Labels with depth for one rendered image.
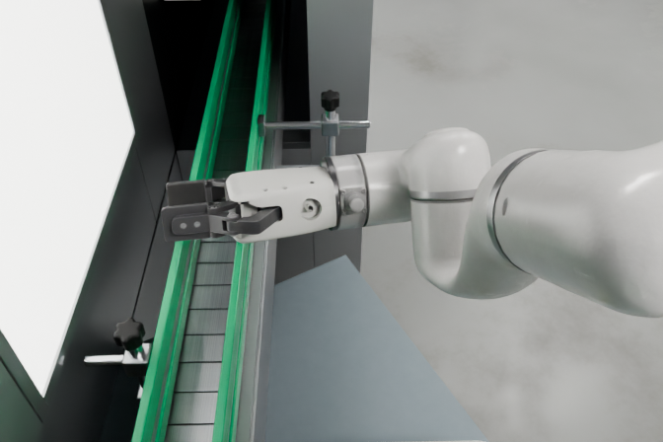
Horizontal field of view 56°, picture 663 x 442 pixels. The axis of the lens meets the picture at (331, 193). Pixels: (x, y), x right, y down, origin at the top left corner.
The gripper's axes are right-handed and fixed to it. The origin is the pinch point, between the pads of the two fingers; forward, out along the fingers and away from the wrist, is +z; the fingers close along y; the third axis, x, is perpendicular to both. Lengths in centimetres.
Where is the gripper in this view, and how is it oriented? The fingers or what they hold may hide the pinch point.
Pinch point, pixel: (175, 209)
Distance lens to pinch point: 62.1
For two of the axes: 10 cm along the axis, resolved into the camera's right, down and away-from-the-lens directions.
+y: -2.1, -2.5, 9.5
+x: -0.5, -9.6, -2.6
